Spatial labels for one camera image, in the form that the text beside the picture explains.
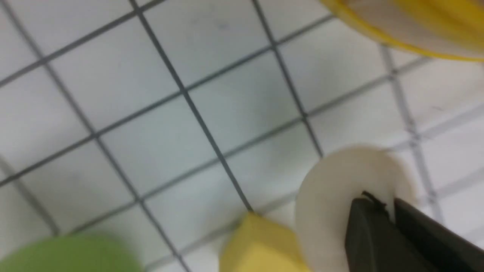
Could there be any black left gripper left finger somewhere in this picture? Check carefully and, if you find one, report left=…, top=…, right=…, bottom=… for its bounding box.
left=344, top=192, right=438, bottom=272

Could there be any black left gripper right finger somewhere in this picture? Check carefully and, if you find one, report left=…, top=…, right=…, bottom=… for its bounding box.
left=394, top=198, right=484, bottom=272

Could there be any white bun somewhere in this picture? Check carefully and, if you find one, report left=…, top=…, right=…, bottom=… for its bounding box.
left=295, top=145, right=418, bottom=272

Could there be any bamboo steamer tray yellow rim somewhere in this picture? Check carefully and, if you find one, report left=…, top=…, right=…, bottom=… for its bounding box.
left=322, top=0, right=484, bottom=62

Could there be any yellow cube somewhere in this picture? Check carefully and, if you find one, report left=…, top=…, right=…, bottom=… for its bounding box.
left=219, top=212, right=310, bottom=272

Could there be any white grid tablecloth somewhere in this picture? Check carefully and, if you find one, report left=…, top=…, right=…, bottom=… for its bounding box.
left=0, top=0, right=483, bottom=272

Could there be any green apple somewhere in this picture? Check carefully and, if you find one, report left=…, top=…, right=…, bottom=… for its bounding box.
left=1, top=234, right=144, bottom=272

